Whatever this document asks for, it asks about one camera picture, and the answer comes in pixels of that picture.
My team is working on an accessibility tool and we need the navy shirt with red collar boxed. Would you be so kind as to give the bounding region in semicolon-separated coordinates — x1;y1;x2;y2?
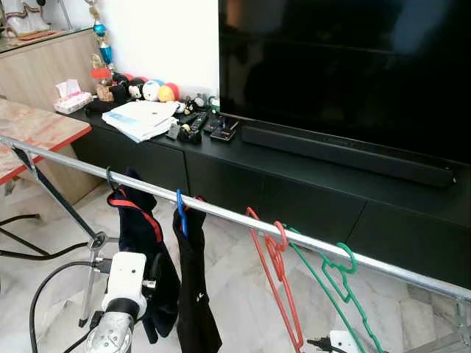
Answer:
107;168;181;345

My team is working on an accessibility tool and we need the dark slim clothes hanger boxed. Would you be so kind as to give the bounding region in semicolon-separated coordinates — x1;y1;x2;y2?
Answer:
105;166;118;192

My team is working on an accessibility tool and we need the blue clothes hanger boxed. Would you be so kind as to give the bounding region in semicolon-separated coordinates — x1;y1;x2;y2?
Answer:
175;189;189;238

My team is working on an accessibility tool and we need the green clothes hanger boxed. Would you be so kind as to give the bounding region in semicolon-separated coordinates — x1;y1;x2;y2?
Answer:
286;227;383;353

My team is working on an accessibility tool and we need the black printed T-shirt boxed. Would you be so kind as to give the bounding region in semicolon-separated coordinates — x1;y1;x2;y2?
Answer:
172;197;223;353

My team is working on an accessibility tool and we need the black remote control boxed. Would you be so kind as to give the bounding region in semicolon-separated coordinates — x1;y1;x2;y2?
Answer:
179;110;210;142

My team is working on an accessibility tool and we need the white paper stack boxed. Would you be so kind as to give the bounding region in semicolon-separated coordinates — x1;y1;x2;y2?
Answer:
102;99;180;143

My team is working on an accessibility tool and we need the black TV console cabinet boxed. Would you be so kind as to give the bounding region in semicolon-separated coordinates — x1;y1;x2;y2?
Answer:
70;103;471;289

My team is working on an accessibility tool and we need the yellow round plush toy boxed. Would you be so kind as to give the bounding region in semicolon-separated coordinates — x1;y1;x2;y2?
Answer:
157;82;180;104

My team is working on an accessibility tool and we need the white round plush toy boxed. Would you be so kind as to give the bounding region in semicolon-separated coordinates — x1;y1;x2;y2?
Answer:
142;79;164;102

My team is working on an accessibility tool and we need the marble table with red edge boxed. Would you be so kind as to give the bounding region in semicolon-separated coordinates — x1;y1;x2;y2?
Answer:
0;98;93;186

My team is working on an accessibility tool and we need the black mouse plush toy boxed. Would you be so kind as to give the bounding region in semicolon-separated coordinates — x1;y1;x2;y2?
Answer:
110;72;144;100

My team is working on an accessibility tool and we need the pink white tissue box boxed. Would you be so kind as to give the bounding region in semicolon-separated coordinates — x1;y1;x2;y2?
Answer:
54;79;94;115

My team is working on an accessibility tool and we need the jar with red lid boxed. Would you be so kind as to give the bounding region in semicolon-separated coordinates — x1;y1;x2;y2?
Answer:
91;68;116;102

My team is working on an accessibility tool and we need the black soundbar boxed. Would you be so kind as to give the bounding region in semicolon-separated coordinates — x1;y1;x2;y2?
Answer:
241;124;456;188

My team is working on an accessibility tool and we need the light wooden sideboard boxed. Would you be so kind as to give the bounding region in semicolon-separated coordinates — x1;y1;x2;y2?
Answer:
0;28;104;207

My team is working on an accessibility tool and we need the blue and gold trophy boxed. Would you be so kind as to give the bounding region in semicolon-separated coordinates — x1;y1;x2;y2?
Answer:
83;0;115;71

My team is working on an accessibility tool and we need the black flat television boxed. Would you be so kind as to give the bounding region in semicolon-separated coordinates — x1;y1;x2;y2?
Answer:
219;0;471;164

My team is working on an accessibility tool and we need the white robed figurine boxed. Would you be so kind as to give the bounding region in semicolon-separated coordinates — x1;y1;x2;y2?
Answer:
0;0;52;38

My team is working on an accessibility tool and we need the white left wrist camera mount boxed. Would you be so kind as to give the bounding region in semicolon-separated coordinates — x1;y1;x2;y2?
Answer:
102;252;148;306

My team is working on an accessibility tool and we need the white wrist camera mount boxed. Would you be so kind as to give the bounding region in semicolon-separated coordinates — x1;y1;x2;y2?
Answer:
329;330;361;353
102;252;148;306

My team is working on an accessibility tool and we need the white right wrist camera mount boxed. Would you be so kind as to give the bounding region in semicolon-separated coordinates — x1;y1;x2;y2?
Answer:
329;330;361;353

